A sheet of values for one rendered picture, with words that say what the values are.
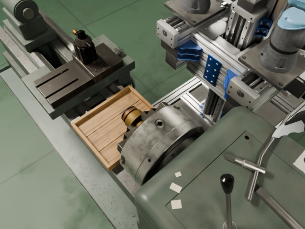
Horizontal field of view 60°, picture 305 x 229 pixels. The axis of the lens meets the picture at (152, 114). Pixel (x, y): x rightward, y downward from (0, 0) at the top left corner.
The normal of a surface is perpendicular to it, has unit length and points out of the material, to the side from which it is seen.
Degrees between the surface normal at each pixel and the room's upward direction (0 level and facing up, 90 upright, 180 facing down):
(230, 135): 0
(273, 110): 0
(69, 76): 0
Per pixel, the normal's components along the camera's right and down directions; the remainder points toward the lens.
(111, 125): 0.00, -0.55
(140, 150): -0.49, -0.05
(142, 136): -0.35, -0.23
